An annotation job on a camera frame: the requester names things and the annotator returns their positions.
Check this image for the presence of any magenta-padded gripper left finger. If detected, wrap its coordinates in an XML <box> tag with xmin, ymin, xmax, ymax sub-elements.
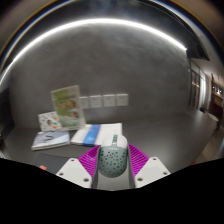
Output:
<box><xmin>55</xmin><ymin>144</ymin><xmax>101</xmax><ymax>189</ymax></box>

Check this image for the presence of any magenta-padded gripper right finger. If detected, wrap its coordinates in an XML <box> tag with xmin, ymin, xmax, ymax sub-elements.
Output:
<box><xmin>127</xmin><ymin>143</ymin><xmax>172</xmax><ymax>188</ymax></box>

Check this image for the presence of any green and white perforated mouse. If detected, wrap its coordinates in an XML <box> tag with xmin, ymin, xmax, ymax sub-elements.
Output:
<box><xmin>97</xmin><ymin>134</ymin><xmax>129</xmax><ymax>179</ymax></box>

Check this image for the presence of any grey patterned book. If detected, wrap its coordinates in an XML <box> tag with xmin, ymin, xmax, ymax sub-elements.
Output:
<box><xmin>30</xmin><ymin>129</ymin><xmax>71</xmax><ymax>151</ymax></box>

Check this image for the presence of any white book with blue band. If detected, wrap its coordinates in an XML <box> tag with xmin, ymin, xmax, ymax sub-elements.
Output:
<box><xmin>70</xmin><ymin>122</ymin><xmax>123</xmax><ymax>147</ymax></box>

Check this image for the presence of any small white sticker card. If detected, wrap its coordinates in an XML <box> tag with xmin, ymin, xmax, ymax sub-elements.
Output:
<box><xmin>37</xmin><ymin>110</ymin><xmax>63</xmax><ymax>132</ymax></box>

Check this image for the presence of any green menu card stand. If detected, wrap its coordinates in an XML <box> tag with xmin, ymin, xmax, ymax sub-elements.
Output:
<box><xmin>50</xmin><ymin>84</ymin><xmax>86</xmax><ymax>131</ymax></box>

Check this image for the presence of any dark-framed window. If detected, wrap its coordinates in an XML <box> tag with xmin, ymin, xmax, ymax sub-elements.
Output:
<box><xmin>188</xmin><ymin>58</ymin><xmax>209</xmax><ymax>111</ymax></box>

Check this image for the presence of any white LED light strip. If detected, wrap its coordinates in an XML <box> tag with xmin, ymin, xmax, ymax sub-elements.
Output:
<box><xmin>0</xmin><ymin>18</ymin><xmax>188</xmax><ymax>84</ymax></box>

